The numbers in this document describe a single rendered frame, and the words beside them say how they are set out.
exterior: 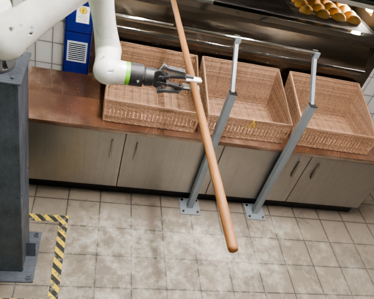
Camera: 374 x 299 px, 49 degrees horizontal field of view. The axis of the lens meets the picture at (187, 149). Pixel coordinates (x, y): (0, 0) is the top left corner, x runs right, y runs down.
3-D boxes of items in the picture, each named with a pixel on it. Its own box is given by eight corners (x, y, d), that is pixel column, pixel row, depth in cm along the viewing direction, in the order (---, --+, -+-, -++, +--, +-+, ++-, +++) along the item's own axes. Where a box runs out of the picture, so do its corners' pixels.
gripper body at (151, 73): (145, 61, 162) (167, 65, 165) (140, 79, 167) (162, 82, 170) (145, 72, 157) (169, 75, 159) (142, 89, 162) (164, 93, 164)
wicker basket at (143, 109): (105, 75, 267) (110, 37, 250) (188, 89, 280) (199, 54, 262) (100, 121, 231) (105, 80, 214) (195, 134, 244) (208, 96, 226)
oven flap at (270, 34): (105, 26, 245) (110, -9, 239) (361, 73, 288) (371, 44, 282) (105, 27, 241) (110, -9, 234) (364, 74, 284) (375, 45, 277)
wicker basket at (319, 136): (273, 101, 296) (288, 69, 279) (341, 113, 309) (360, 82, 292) (292, 146, 260) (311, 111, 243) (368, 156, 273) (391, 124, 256)
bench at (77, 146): (31, 132, 294) (31, 63, 257) (326, 167, 352) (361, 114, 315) (15, 190, 253) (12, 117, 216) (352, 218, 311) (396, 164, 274)
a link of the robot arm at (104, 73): (90, 88, 157) (93, 65, 149) (92, 67, 165) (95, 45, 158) (126, 93, 161) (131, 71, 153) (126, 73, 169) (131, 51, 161)
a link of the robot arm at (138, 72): (127, 91, 160) (131, 70, 154) (126, 75, 168) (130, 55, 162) (142, 93, 161) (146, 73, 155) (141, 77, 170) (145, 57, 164)
